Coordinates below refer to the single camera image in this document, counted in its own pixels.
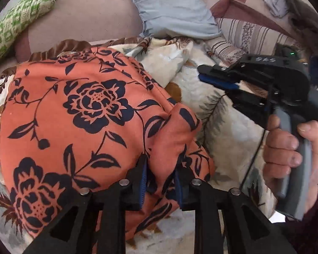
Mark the light blue pillow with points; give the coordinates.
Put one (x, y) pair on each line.
(172, 5)

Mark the person's right forearm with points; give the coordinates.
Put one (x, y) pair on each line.
(310, 232)

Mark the cream leaf-print blanket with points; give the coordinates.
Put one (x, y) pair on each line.
(228, 143)

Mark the pink maroon patchwork cover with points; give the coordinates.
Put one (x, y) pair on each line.
(233, 8)

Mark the dark grey-brown cloth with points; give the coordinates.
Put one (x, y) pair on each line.
(304, 16)

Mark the pink sofa cushion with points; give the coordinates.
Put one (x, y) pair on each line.
(90, 18)

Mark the orange floral garment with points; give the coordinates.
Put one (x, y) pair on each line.
(82, 105)

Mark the striped floral cushion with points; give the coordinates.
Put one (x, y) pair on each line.
(249, 34)

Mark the person's right hand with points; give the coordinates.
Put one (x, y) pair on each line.
(281, 148)

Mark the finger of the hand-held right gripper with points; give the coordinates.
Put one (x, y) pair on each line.
(246, 102)
(217, 83)

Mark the grey cloth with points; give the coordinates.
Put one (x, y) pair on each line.
(273, 1)

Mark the green checkered pillow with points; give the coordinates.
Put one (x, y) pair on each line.
(18, 18)

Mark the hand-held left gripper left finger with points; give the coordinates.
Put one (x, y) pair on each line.
(142, 182)

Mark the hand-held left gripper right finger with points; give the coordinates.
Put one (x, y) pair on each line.
(179, 187)

